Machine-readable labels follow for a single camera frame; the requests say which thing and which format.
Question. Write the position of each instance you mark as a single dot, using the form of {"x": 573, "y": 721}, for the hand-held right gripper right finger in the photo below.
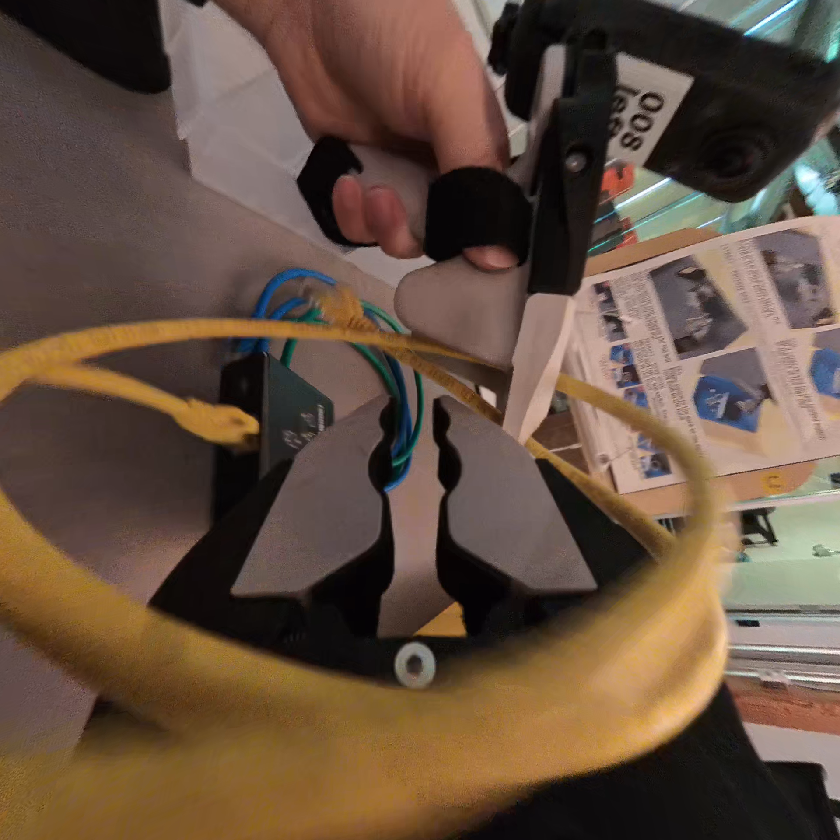
{"x": 512, "y": 518}

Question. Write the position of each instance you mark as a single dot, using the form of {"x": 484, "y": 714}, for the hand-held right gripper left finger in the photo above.
{"x": 315, "y": 518}

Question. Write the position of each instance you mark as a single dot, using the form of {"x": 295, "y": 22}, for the rounded wooden board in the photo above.
{"x": 689, "y": 499}

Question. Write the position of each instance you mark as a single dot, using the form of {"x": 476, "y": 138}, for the yellow plastic bin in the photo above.
{"x": 446, "y": 623}

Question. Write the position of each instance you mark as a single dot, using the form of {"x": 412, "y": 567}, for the black network switch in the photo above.
{"x": 282, "y": 407}

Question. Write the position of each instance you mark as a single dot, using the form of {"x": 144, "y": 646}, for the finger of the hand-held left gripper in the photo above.
{"x": 466, "y": 308}
{"x": 541, "y": 354}

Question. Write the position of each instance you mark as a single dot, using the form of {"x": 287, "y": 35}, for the person's left hand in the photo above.
{"x": 380, "y": 72}

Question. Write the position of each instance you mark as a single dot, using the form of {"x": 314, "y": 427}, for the printed instruction poster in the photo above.
{"x": 722, "y": 341}

